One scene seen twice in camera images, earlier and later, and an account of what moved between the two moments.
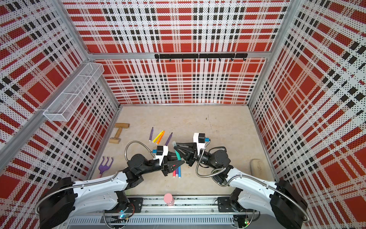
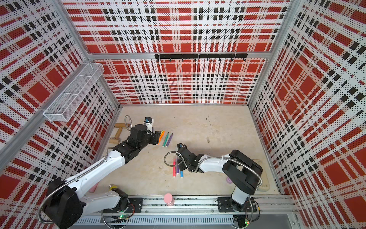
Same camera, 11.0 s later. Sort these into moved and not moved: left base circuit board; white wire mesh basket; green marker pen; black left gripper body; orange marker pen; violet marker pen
Moved: black left gripper body; green marker pen
Not moved: white wire mesh basket; orange marker pen; violet marker pen; left base circuit board
